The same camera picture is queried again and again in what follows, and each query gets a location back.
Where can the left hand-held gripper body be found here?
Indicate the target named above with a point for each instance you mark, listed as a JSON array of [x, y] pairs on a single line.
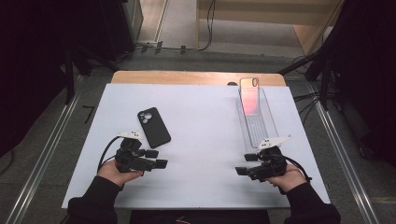
[[130, 158]]

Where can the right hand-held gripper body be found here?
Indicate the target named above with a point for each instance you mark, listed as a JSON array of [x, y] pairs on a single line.
[[271, 165]]

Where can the black phone case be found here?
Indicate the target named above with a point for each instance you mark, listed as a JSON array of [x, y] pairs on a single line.
[[154, 128]]

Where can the clear plastic tray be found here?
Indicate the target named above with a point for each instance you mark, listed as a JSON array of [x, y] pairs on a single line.
[[260, 130]]

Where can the pink iridescent phone case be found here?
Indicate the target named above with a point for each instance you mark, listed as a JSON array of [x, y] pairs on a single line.
[[250, 96]]

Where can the person's left hand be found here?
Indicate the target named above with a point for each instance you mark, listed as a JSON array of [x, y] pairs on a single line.
[[116, 174]]

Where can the person's right hand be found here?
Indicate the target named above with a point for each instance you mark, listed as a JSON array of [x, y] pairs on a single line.
[[288, 180]]

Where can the white table board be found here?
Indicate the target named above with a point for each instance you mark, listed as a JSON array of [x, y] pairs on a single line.
[[199, 105]]

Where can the wooden table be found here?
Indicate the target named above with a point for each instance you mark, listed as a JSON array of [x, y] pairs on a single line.
[[186, 77]]

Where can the black metal stand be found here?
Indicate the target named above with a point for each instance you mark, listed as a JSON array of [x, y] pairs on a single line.
[[70, 77], [323, 81]]

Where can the black curtain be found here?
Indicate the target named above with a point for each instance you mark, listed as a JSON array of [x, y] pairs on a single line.
[[31, 62], [370, 77]]

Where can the grey cabinet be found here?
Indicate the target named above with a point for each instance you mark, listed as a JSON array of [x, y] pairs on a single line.
[[135, 18]]

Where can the light wooden shelf unit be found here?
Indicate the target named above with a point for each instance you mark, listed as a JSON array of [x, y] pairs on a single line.
[[264, 14]]

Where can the metal floor rail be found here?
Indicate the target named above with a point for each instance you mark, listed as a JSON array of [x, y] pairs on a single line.
[[43, 149], [342, 149]]

